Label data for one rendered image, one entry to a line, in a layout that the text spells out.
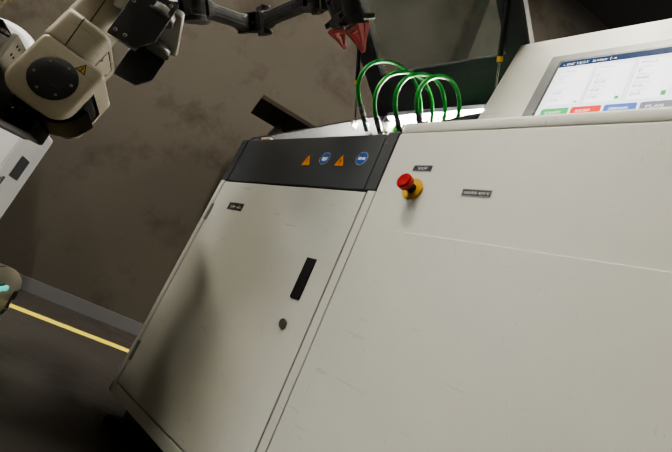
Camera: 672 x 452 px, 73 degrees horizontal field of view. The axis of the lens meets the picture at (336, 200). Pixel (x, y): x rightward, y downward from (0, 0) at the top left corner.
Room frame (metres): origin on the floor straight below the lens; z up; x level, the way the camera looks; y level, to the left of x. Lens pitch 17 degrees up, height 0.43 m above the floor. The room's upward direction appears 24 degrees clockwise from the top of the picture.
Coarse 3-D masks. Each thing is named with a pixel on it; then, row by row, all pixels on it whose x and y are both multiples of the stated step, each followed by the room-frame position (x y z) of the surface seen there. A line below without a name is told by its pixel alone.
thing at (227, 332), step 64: (256, 192) 1.32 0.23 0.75; (320, 192) 1.11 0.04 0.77; (192, 256) 1.45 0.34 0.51; (256, 256) 1.21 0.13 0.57; (320, 256) 1.04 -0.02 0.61; (192, 320) 1.32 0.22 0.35; (256, 320) 1.13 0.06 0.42; (128, 384) 1.43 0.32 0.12; (192, 384) 1.22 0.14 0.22; (256, 384) 1.05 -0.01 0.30; (192, 448) 1.14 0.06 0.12; (256, 448) 1.00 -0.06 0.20
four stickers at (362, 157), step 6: (306, 156) 1.21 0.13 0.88; (312, 156) 1.19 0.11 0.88; (324, 156) 1.15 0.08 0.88; (330, 156) 1.13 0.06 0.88; (342, 156) 1.10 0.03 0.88; (360, 156) 1.05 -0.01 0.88; (366, 156) 1.03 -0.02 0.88; (306, 162) 1.20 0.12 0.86; (318, 162) 1.16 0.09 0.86; (324, 162) 1.14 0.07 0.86; (336, 162) 1.11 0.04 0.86; (342, 162) 1.09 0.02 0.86; (354, 162) 1.06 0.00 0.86; (360, 162) 1.04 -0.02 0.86
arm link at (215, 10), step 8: (208, 0) 1.34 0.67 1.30; (208, 8) 1.35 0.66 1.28; (216, 8) 1.39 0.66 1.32; (224, 8) 1.43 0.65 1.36; (192, 16) 1.31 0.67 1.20; (200, 16) 1.31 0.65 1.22; (208, 16) 1.36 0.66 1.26; (216, 16) 1.40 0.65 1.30; (224, 16) 1.44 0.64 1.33; (232, 16) 1.48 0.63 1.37; (240, 16) 1.53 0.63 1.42; (248, 16) 1.58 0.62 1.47; (256, 16) 1.57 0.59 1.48; (200, 24) 1.38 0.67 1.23; (232, 24) 1.53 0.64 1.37; (240, 24) 1.55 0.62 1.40; (248, 24) 1.59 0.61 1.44; (256, 24) 1.59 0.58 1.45; (240, 32) 1.63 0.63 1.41; (248, 32) 1.63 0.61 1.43; (256, 32) 1.63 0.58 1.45
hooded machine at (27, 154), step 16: (16, 32) 2.18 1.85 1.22; (0, 128) 2.21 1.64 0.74; (0, 144) 2.22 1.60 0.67; (16, 144) 2.27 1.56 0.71; (32, 144) 2.45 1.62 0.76; (48, 144) 2.69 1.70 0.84; (0, 160) 2.24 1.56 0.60; (16, 160) 2.39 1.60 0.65; (32, 160) 2.61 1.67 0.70; (0, 176) 2.33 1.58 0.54; (16, 176) 2.53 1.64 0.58; (0, 192) 2.47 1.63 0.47; (16, 192) 2.70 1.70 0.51; (0, 208) 2.63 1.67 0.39
